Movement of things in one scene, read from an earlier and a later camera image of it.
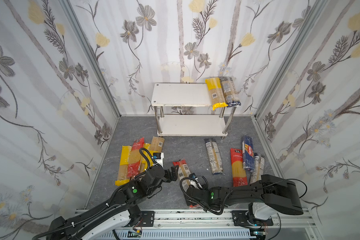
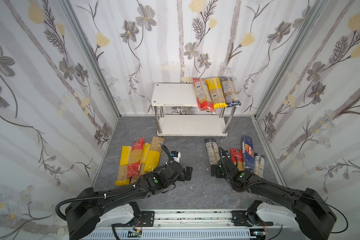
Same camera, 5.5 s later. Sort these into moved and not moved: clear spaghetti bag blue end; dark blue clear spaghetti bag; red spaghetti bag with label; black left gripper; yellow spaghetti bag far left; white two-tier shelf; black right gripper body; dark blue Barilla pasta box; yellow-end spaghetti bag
Moved: black right gripper body; black left gripper; red spaghetti bag with label
Not moved: dark blue clear spaghetti bag; yellow-end spaghetti bag; dark blue Barilla pasta box; yellow spaghetti bag far left; white two-tier shelf; clear spaghetti bag blue end
